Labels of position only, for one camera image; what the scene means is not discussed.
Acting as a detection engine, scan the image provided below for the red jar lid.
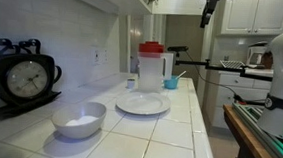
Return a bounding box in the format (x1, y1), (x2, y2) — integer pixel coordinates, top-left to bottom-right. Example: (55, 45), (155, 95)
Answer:
(138, 41), (164, 58)

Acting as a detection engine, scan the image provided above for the translucent plastic pitcher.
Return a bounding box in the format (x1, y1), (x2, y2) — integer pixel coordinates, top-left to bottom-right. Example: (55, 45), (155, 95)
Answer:
(138, 52), (174, 93)

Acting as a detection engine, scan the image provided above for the white dish rack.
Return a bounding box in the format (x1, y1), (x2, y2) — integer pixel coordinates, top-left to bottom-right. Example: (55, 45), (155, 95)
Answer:
(220, 60), (245, 69)

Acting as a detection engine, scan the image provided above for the blue cup with spoon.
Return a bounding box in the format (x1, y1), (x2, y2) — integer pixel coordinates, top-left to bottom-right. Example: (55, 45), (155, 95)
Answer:
(164, 71), (185, 89)

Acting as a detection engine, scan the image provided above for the wooden robot cart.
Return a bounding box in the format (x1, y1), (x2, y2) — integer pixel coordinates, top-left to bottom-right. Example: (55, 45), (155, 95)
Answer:
(223, 103), (283, 158)

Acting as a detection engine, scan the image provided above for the small white cup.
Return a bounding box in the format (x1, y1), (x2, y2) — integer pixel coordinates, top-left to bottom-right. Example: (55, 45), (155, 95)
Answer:
(127, 78), (135, 89)

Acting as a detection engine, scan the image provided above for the white flat plate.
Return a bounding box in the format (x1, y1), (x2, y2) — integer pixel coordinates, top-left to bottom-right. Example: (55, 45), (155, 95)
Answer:
(116, 91), (171, 115)

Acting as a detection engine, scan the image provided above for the white ceramic bowl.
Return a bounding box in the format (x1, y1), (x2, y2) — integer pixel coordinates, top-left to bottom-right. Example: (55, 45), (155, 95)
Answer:
(51, 101), (106, 139)

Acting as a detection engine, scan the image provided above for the black cup-shaped clock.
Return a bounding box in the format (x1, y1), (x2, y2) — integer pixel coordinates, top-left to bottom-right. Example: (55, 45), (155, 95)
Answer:
(0, 38), (62, 115)

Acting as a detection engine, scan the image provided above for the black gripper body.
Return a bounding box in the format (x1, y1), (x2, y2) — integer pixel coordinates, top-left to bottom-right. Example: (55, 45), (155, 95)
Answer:
(200, 0), (219, 28)

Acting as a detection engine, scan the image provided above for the black camera on boom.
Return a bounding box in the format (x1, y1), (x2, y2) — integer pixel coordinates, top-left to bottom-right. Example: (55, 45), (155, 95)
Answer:
(168, 46), (273, 82)

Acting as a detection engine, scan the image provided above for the white coffee maker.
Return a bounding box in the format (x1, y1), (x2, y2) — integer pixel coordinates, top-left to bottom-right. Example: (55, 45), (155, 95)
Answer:
(246, 41), (267, 65)

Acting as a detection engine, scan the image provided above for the white wall outlet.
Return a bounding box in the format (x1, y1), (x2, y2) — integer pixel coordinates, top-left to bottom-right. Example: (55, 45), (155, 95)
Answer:
(91, 48), (108, 66)

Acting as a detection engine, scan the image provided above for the white upper cabinet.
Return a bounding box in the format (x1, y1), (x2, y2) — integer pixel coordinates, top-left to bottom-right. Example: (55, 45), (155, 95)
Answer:
(220, 0), (283, 36)

